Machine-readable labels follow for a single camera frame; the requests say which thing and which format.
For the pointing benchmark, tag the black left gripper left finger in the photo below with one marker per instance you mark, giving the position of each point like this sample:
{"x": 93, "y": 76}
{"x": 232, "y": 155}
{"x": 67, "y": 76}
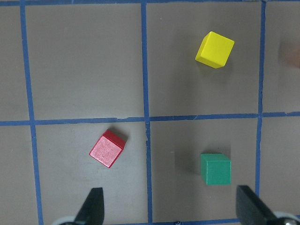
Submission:
{"x": 92, "y": 210}

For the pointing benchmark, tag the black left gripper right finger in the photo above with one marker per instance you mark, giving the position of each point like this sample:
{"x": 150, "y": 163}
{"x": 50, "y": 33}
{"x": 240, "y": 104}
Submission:
{"x": 251, "y": 210}

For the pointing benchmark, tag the red wooden block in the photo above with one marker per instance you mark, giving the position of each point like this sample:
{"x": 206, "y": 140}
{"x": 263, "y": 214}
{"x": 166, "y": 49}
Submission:
{"x": 108, "y": 148}

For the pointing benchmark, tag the green wooden block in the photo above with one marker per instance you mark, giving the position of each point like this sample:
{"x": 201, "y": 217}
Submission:
{"x": 216, "y": 169}

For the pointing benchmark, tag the orange wooden block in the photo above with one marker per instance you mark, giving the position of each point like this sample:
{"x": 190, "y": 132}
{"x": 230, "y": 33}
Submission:
{"x": 289, "y": 54}

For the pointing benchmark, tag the yellow wooden block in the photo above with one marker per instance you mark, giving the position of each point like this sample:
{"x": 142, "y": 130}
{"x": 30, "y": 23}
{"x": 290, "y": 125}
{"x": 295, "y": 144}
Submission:
{"x": 214, "y": 50}

